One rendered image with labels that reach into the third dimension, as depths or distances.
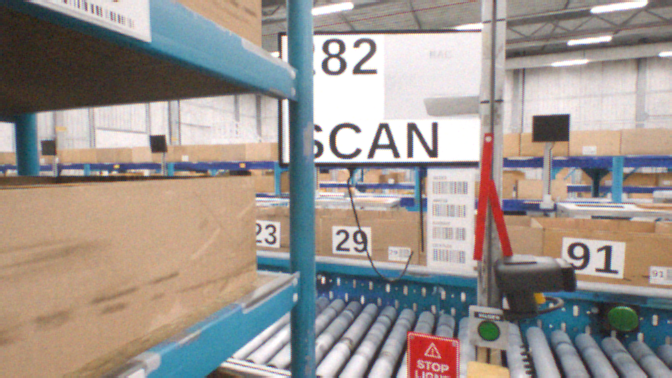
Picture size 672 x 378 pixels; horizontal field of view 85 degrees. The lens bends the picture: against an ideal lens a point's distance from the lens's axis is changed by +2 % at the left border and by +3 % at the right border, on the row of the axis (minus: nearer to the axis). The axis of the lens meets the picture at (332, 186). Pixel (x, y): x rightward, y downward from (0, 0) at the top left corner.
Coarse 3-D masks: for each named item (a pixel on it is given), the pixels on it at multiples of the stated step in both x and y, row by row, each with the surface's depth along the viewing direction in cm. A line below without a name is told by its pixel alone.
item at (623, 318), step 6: (618, 306) 106; (624, 306) 105; (612, 312) 106; (618, 312) 105; (624, 312) 105; (630, 312) 104; (612, 318) 106; (618, 318) 105; (624, 318) 105; (630, 318) 104; (636, 318) 104; (612, 324) 106; (618, 324) 105; (624, 324) 105; (630, 324) 104; (636, 324) 104; (624, 330) 105
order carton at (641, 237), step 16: (544, 224) 143; (560, 224) 141; (576, 224) 139; (592, 224) 137; (608, 224) 135; (624, 224) 134; (640, 224) 132; (656, 224) 129; (544, 240) 118; (560, 240) 116; (608, 240) 111; (624, 240) 110; (640, 240) 109; (656, 240) 107; (544, 256) 118; (560, 256) 116; (640, 256) 109; (656, 256) 107; (624, 272) 111; (640, 272) 109; (656, 288) 108
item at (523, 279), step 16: (512, 256) 66; (528, 256) 64; (496, 272) 63; (512, 272) 62; (528, 272) 61; (544, 272) 60; (560, 272) 59; (512, 288) 62; (528, 288) 61; (544, 288) 60; (560, 288) 59; (576, 288) 59; (512, 304) 63; (528, 304) 62; (512, 320) 63
